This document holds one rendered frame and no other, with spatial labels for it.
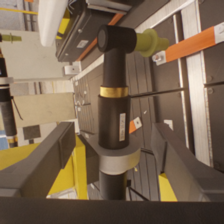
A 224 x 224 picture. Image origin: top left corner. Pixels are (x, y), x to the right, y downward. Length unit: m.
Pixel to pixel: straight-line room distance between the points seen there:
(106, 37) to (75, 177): 0.17
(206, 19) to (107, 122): 0.22
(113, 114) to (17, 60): 4.48
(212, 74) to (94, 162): 0.22
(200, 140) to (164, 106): 0.10
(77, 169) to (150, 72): 0.27
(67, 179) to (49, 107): 4.35
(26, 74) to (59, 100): 1.03
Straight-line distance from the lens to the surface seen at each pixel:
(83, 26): 0.53
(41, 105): 4.54
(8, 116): 0.77
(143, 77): 0.39
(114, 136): 0.22
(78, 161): 0.19
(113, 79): 0.21
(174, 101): 0.34
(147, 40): 0.24
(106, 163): 0.22
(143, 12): 0.44
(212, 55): 0.30
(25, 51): 4.72
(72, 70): 1.14
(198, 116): 0.33
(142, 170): 0.47
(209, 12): 0.32
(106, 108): 0.21
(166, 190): 0.39
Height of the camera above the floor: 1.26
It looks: 27 degrees down
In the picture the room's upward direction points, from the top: 99 degrees counter-clockwise
